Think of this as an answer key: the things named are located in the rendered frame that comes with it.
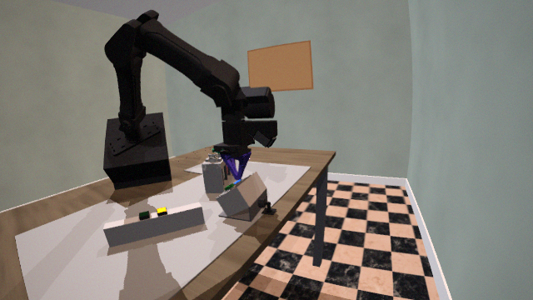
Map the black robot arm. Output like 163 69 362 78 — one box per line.
104 10 277 157

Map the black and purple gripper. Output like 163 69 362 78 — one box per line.
213 120 255 180

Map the grey flat mat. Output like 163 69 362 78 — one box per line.
15 161 311 300

